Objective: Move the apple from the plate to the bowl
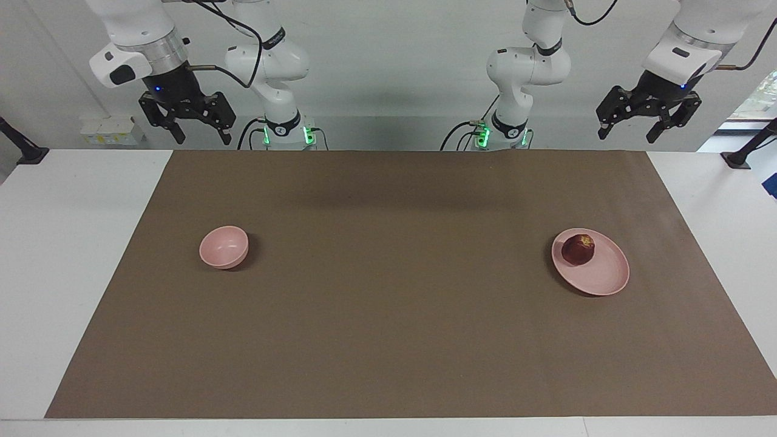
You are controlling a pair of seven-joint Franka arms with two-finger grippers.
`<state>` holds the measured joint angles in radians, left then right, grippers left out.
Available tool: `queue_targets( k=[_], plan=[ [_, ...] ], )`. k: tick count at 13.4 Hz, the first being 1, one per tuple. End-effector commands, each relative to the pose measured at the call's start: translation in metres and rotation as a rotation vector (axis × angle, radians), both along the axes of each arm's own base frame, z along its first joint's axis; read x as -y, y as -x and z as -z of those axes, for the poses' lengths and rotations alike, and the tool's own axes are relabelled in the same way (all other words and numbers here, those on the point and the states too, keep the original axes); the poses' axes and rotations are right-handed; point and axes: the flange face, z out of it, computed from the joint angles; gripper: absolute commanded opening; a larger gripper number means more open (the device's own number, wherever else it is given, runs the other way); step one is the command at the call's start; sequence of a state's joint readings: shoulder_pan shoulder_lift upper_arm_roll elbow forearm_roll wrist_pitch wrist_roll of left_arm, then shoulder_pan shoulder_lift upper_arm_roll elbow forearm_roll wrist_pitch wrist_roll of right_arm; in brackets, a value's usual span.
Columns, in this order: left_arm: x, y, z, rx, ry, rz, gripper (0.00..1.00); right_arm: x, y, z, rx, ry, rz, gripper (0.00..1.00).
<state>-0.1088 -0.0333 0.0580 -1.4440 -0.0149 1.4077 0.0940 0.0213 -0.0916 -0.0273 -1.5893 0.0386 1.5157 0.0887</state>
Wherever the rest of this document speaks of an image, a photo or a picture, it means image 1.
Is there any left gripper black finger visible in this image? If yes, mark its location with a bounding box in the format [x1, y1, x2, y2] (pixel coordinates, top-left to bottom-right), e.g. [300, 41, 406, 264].
[646, 91, 702, 144]
[595, 85, 639, 141]

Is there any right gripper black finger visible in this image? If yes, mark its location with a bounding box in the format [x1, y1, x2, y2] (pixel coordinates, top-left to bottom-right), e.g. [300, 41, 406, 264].
[138, 92, 186, 145]
[188, 90, 237, 146]

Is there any dark red apple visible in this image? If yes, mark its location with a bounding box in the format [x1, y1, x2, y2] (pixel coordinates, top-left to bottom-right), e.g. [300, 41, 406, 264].
[562, 234, 596, 266]

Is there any pink bowl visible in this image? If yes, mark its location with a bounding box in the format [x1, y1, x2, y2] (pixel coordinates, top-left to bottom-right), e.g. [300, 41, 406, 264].
[199, 226, 250, 270]

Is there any pink plate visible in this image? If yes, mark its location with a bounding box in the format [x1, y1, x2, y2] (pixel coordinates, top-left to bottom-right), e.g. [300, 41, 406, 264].
[551, 228, 631, 297]

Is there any window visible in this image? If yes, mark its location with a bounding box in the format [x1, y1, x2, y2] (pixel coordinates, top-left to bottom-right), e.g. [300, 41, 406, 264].
[727, 69, 777, 120]

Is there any brown table mat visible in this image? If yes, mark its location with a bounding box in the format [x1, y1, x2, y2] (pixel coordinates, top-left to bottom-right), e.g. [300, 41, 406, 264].
[45, 149, 777, 419]

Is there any black base cable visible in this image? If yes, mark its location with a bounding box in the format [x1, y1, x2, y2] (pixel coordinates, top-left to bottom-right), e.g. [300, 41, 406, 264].
[236, 117, 268, 151]
[440, 94, 502, 151]

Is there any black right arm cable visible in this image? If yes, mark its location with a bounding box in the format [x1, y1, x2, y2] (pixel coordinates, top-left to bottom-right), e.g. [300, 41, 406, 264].
[185, 0, 265, 89]

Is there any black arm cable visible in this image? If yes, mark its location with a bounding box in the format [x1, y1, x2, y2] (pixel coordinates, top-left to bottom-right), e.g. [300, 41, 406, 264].
[563, 0, 777, 72]
[185, 0, 265, 89]

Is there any black camera stand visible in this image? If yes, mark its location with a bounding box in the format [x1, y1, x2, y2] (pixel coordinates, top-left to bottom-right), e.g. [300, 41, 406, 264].
[721, 118, 777, 170]
[0, 116, 50, 166]

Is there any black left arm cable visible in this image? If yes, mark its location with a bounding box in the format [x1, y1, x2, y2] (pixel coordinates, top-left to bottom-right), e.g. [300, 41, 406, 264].
[563, 0, 777, 72]

